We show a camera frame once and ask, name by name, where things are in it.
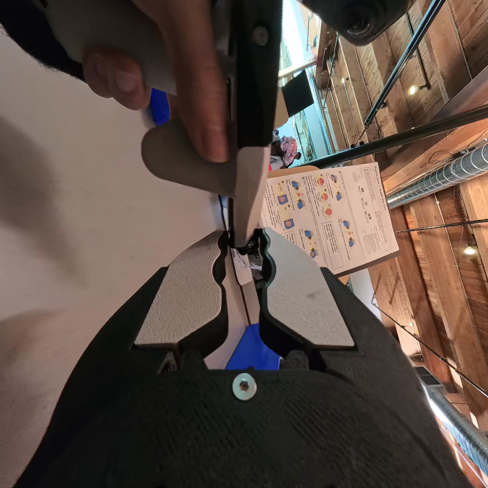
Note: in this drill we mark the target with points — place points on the black knob thumb screw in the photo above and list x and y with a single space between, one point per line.
251 244

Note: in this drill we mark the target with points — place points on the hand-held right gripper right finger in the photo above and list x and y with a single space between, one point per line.
305 301

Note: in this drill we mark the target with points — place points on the person's left hand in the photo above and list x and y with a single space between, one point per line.
190 76

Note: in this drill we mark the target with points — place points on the white tablet stand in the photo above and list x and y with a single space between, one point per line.
242 270

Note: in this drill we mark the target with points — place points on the printed instruction sheet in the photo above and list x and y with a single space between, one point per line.
343 213

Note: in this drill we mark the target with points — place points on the silver insulated duct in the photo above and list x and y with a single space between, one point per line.
438 177

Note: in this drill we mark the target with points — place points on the blue plastic bin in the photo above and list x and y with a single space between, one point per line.
247 350
159 106

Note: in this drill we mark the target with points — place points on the black metal ceiling rail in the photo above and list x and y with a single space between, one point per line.
419 131
405 61

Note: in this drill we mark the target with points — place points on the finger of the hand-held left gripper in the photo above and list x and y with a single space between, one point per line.
249 183
179 164

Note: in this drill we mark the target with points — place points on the black monitor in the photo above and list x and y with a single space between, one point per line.
297 93

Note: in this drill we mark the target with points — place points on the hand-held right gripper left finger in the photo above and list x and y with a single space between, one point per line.
183 301

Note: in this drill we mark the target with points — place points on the cardboard panel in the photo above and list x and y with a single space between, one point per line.
281 110

